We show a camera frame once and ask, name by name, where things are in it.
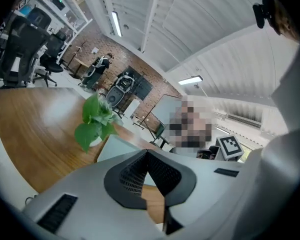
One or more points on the white shelf unit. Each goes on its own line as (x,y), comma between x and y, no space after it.
(76,31)

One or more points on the small wooden side table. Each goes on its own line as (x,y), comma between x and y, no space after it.
(81,62)

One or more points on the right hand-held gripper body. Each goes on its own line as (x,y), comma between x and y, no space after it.
(230,146)

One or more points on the ceiling light bar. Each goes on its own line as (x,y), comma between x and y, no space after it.
(190,80)
(116,24)

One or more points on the person's white shirt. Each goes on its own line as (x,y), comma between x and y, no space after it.
(277,159)

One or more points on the grey oval backpack unit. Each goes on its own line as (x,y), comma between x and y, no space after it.
(115,96)

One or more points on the wall air vent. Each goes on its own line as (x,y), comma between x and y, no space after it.
(245,121)

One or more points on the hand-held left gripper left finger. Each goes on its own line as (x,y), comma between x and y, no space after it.
(90,189)

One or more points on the black head camera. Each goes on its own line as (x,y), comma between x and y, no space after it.
(263,10)

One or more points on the teal tray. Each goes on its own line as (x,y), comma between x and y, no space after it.
(115,146)

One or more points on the green potted plant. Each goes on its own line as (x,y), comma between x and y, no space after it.
(90,134)

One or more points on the whiteboard on black stand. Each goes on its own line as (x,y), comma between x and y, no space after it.
(167,106)

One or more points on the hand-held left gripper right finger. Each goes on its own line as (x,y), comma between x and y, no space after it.
(205,199)

